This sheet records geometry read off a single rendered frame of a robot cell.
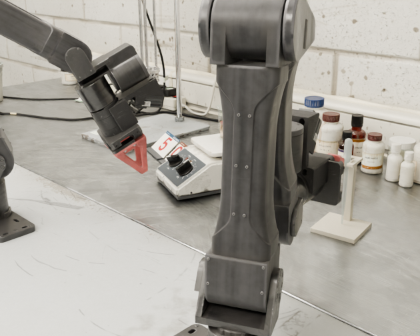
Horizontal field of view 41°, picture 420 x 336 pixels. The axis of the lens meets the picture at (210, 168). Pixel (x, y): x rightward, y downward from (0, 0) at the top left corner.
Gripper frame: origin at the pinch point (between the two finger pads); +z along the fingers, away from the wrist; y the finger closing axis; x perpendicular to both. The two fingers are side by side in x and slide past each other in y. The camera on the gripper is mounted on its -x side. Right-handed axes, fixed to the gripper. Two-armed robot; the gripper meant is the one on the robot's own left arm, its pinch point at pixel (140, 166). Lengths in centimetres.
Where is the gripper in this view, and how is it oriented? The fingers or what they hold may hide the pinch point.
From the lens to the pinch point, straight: 111.3
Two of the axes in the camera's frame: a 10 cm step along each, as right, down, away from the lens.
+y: -4.1, -3.1, 8.6
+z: 4.1, 7.8, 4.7
